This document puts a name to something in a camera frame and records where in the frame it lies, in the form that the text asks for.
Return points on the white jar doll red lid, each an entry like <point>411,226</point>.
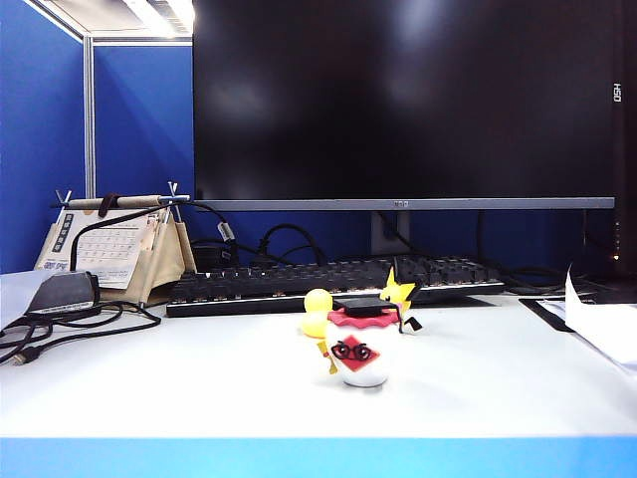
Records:
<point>360,358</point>

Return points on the yellow rubber duck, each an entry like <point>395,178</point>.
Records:
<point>316,304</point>

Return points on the black mechanical keyboard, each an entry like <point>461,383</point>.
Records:
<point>249,289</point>

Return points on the yellow Pichu figure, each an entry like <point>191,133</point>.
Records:
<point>398,289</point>

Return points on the black power adapter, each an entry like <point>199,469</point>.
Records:
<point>209,256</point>

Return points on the desk calendar stand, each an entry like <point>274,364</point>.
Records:
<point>166,259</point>

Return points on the large black computer monitor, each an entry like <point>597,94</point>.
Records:
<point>398,99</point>

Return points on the white desk calendar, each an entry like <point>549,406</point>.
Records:
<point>107,249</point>

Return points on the black docking box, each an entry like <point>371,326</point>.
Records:
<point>62,294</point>

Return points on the white paper sheets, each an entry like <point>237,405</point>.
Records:
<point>602,323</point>

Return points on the white paper sheet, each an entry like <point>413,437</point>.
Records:
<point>20,294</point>

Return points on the black HSO monitor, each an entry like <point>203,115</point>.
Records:
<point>626,149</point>

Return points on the aluminium partition post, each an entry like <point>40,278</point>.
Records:
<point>89,124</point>

